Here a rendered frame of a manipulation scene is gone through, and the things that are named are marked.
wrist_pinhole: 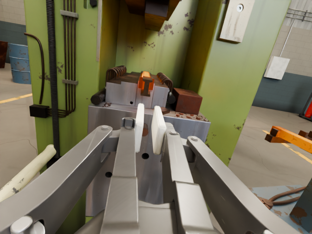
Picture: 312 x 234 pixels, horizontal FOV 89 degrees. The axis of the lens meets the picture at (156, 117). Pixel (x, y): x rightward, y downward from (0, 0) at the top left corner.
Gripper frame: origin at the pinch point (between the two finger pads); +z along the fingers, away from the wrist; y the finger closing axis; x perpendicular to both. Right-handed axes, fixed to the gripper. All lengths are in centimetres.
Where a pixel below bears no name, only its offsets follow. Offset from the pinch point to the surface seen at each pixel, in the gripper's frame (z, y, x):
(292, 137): 20.2, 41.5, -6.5
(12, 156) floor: 120, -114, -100
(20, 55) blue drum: 397, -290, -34
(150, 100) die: 34.9, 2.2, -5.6
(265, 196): 26, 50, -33
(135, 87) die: 34.9, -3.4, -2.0
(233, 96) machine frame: 49, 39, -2
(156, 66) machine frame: 83, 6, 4
